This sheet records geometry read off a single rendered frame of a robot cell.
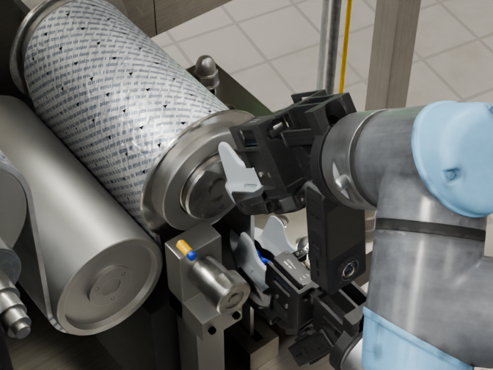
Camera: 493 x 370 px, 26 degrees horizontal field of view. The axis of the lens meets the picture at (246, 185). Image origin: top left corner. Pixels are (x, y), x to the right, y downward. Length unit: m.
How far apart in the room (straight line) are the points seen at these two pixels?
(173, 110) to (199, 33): 2.20
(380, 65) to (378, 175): 1.36
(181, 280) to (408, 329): 0.38
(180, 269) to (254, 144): 0.20
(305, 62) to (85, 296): 2.13
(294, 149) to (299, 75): 2.19
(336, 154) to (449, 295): 0.15
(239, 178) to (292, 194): 0.09
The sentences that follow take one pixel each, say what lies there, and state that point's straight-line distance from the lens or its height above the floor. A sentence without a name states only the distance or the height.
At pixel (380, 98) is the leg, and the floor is 0.57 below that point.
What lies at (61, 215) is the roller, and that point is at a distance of 1.03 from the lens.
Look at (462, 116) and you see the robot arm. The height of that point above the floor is 1.53.
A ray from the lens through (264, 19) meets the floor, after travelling 3.25.
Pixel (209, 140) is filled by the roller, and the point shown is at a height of 1.31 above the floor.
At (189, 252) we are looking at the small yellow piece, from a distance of 0.98.
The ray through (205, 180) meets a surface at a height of 1.27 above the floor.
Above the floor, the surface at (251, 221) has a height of 1.14.
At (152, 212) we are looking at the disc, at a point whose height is 1.24.
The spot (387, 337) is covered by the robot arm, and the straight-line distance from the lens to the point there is 0.71.
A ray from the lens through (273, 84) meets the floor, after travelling 3.03.
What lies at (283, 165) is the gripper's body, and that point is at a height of 1.37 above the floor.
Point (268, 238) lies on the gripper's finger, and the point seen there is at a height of 1.11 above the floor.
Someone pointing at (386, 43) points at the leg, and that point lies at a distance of 2.05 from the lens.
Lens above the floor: 1.99
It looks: 46 degrees down
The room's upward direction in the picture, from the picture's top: straight up
